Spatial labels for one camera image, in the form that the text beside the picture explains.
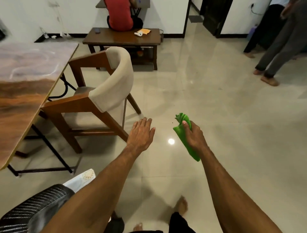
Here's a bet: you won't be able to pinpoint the person's left hand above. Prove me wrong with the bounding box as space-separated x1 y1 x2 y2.
126 117 156 154

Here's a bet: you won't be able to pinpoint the person's right hand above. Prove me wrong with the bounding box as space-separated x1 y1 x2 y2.
181 120 209 154

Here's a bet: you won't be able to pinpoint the green cleaning cloth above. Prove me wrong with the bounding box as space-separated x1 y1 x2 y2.
173 113 201 162

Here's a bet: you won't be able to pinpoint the person's right forearm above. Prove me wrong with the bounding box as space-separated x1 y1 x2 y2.
199 146 285 233

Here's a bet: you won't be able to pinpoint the person's left forearm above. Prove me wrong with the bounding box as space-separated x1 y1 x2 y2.
41 144 145 233

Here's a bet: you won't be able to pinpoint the wooden chair with beige upholstery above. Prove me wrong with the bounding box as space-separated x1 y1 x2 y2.
40 46 142 154

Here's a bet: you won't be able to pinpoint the person's right foot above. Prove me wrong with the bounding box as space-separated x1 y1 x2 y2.
173 196 188 217

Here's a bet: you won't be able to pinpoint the person's black shorts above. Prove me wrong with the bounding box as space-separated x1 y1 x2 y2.
104 211 197 233

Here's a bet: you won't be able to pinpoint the dark wooden low table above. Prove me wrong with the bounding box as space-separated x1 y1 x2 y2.
83 28 162 71

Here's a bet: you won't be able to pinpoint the dark wooden door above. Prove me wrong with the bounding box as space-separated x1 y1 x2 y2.
200 0 234 38

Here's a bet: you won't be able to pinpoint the marble-look dining table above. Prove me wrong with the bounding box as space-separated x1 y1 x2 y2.
0 42 83 177

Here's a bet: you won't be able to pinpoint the grey desk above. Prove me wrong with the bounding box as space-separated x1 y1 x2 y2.
95 0 150 9

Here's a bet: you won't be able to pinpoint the white cables on wall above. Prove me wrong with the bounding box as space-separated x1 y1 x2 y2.
39 0 72 40

